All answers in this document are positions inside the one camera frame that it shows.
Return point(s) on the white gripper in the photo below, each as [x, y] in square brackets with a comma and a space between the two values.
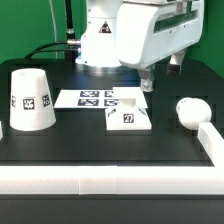
[149, 31]

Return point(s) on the white lamp bulb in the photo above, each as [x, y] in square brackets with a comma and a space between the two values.
[192, 111]

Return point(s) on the white lamp base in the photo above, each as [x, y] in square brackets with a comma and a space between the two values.
[127, 115]

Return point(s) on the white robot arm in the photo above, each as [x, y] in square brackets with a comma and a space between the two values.
[98, 43]

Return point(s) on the white lamp shade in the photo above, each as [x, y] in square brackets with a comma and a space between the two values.
[31, 107]

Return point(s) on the white marker sheet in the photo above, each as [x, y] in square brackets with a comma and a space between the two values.
[69, 99]

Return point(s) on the white block at left edge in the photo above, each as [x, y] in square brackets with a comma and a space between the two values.
[1, 132]

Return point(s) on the white right fence rail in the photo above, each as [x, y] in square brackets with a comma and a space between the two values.
[212, 142]

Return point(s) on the white fence rail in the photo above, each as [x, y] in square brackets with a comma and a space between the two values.
[212, 142]
[113, 180]

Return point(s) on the white front fence rail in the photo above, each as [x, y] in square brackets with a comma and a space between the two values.
[113, 180]

